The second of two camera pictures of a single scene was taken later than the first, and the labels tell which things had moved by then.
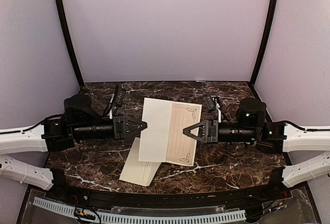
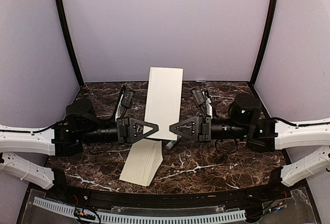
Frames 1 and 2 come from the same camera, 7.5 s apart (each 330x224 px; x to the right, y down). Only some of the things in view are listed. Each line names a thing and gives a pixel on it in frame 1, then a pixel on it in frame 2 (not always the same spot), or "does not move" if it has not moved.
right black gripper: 208,125 does not move
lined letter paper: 163,140 to 164,100
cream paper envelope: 137,172 does not move
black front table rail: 273,192 does not move
